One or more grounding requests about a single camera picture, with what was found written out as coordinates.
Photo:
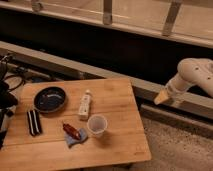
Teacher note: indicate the metal window rail frame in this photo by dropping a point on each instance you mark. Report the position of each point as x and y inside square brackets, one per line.
[185, 21]

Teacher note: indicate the black equipment with cables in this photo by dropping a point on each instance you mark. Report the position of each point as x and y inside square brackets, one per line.
[7, 100]

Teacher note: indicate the white lying bottle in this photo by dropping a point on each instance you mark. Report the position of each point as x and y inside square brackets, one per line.
[84, 107]

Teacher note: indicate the wooden table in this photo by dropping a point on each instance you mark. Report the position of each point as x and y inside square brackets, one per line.
[123, 142]

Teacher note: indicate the clear plastic cup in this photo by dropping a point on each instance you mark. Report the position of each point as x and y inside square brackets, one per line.
[97, 125]

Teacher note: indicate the tan wedge gripper tip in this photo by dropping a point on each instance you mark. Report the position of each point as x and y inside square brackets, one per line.
[163, 96]

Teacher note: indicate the dark blue round bowl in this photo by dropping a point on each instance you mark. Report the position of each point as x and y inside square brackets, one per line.
[50, 99]

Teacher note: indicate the black white striped block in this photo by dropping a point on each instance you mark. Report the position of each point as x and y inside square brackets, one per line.
[34, 122]

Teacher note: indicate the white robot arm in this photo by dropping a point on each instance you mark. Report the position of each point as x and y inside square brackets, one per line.
[190, 72]

